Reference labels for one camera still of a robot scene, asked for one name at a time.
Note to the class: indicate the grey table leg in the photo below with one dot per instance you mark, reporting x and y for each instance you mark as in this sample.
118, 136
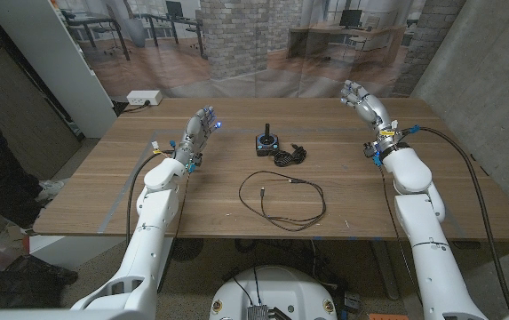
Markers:
385, 271

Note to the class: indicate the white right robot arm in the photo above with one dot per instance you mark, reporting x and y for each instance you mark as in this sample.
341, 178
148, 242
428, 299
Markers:
427, 249

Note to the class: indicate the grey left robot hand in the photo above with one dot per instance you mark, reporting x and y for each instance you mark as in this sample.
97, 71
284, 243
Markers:
194, 138

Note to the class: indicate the black bag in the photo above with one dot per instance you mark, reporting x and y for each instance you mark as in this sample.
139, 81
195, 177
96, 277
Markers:
23, 284

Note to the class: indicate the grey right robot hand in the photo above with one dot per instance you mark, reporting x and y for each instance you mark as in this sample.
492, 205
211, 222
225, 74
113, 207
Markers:
371, 111

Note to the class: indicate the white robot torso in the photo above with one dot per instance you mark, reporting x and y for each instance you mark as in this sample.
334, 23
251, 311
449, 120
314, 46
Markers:
280, 289

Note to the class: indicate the round black fan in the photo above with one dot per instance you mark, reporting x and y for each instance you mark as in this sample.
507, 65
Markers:
187, 249

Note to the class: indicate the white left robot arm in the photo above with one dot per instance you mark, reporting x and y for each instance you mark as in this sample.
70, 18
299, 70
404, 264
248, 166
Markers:
147, 231

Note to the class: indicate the printed office backdrop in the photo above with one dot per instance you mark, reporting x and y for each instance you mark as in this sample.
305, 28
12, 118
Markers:
245, 44

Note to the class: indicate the white power strip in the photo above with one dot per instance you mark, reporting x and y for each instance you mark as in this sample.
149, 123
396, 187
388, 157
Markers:
144, 97

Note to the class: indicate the orange flat item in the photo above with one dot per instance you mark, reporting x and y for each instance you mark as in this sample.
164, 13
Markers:
387, 317

